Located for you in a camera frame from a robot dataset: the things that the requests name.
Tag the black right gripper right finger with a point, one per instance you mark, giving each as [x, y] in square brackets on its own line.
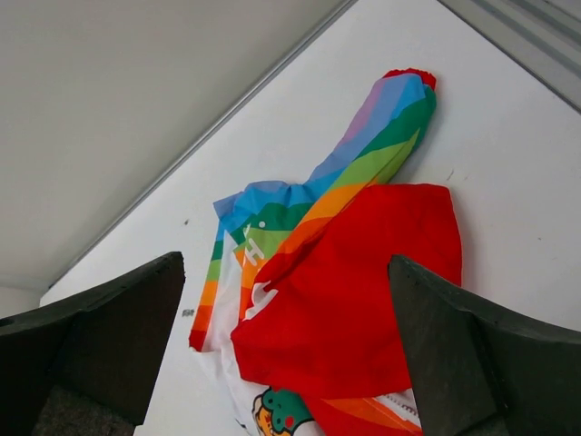
[478, 368]

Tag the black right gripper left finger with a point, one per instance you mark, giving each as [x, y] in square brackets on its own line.
[88, 364]

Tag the rainbow red kids jacket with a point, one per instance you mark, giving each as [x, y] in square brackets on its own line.
[296, 321]

